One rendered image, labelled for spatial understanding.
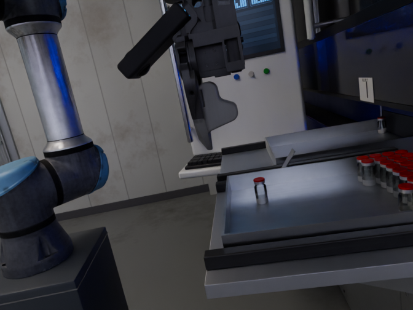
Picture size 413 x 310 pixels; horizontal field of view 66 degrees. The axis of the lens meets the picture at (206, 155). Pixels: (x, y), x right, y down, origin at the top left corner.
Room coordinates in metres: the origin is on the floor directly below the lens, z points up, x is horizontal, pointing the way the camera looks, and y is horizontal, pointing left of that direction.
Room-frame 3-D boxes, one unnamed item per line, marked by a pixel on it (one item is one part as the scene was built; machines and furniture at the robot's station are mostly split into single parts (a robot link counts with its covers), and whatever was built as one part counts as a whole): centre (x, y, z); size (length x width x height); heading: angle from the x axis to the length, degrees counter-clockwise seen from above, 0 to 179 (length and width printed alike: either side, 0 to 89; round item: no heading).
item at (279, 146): (0.82, -0.34, 0.90); 0.34 x 0.26 x 0.04; 83
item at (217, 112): (0.42, -0.02, 1.07); 0.06 x 0.03 x 0.09; 83
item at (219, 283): (0.66, -0.25, 0.87); 0.70 x 0.48 x 0.02; 173
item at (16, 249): (0.69, 0.43, 0.84); 0.15 x 0.15 x 0.10
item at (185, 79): (0.42, 0.00, 1.11); 0.05 x 0.02 x 0.09; 173
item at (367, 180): (0.54, -0.28, 0.90); 0.02 x 0.02 x 0.05
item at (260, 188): (0.55, -0.09, 0.90); 0.02 x 0.02 x 0.04
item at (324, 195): (0.49, -0.18, 0.90); 0.34 x 0.26 x 0.04; 82
